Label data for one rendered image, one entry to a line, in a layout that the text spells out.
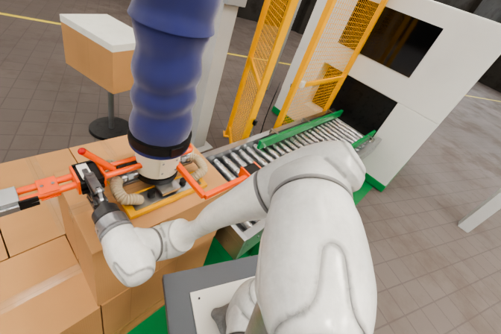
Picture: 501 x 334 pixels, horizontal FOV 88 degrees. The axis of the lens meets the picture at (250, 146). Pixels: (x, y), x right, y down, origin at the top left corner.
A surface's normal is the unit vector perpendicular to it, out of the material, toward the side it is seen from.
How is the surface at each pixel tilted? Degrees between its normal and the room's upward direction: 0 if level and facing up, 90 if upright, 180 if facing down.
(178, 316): 0
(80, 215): 0
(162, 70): 76
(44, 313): 0
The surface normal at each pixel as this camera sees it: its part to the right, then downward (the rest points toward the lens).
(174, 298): 0.29, -0.76
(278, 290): -0.69, -0.42
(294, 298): -0.50, -0.48
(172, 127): 0.57, 0.41
